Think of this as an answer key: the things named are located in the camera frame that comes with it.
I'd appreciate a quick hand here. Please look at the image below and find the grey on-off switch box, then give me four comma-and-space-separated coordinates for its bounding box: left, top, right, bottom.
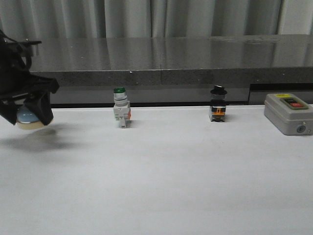
264, 93, 313, 136

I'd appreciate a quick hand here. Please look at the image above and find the blue dome call bell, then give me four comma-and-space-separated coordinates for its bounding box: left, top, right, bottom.
17, 105, 45, 130

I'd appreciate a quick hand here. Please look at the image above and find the black gripper first arm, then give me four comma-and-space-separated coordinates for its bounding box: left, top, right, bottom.
0, 31, 60, 125

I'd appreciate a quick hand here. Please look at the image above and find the black selector switch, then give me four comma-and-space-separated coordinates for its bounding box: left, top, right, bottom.
209, 85, 227, 122

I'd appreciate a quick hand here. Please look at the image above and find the green pushbutton switch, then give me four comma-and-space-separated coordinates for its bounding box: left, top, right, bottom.
113, 87, 131, 128

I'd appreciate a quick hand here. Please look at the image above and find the grey curtain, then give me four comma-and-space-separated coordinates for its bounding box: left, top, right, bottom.
0, 0, 313, 39

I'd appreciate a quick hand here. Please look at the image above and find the grey stone counter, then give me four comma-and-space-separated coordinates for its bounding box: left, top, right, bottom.
31, 35, 313, 107

